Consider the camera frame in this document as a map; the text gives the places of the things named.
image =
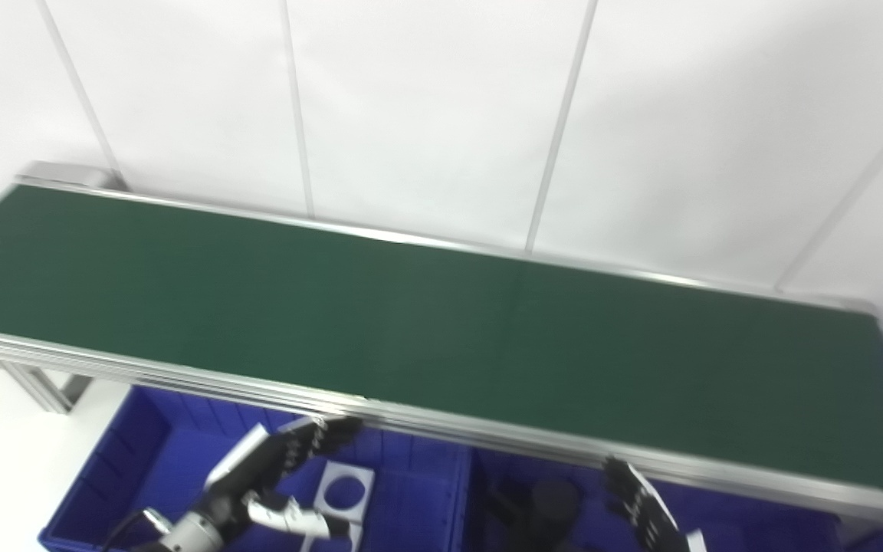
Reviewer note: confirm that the aluminium conveyor support leg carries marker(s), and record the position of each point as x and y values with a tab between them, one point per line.
43	387

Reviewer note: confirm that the black cylindrical part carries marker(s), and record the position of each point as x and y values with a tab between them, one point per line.
555	506

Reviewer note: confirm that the blue bin with black parts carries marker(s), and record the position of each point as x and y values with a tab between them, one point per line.
756	521

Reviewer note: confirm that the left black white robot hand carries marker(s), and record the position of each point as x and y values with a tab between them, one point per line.
250	475

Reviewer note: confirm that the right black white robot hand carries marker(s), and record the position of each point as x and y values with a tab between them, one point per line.
652	521

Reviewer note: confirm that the blue bin with white parts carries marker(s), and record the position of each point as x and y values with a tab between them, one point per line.
142	460

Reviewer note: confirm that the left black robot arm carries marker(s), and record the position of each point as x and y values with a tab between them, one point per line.
188	533

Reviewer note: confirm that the green conveyor belt aluminium frame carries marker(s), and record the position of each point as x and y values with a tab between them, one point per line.
449	330

